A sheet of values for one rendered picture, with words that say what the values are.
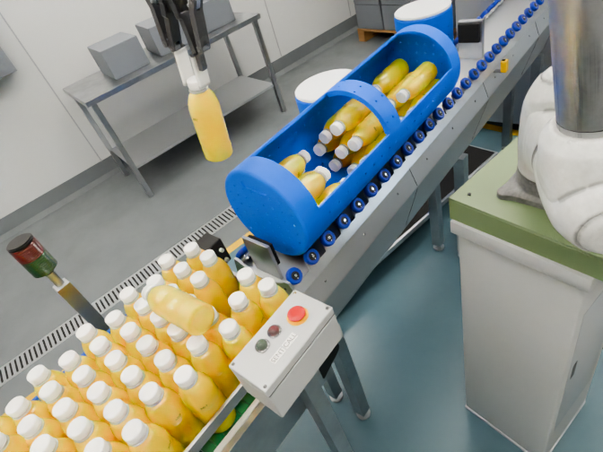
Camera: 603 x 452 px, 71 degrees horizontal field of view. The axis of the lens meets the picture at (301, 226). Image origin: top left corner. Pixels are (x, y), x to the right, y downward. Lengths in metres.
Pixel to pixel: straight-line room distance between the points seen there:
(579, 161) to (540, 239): 0.29
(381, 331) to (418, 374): 0.27
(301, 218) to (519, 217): 0.47
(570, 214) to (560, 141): 0.11
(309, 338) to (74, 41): 3.83
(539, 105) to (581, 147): 0.21
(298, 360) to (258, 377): 0.08
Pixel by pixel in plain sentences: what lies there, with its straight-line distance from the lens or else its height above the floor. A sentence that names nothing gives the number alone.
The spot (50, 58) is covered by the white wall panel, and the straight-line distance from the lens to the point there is 4.31.
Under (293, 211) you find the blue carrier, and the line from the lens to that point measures 0.99.
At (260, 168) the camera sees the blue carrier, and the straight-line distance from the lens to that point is 1.02.
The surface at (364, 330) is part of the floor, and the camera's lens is 2.13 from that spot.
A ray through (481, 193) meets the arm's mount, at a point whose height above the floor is 1.06.
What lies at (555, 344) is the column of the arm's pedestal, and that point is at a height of 0.72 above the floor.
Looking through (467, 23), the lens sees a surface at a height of 1.08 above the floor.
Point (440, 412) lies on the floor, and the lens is 1.91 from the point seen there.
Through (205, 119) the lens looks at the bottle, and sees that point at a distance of 0.96.
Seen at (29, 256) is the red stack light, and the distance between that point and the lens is 1.20.
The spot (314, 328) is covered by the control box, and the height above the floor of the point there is 1.10.
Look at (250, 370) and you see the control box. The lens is 0.80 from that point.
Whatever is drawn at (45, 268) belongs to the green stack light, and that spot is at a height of 1.18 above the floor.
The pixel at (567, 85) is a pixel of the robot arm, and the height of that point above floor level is 1.42.
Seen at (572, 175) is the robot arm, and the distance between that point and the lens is 0.74.
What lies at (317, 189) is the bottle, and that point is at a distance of 1.10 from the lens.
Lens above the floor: 1.74
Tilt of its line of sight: 39 degrees down
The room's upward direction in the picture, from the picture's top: 20 degrees counter-clockwise
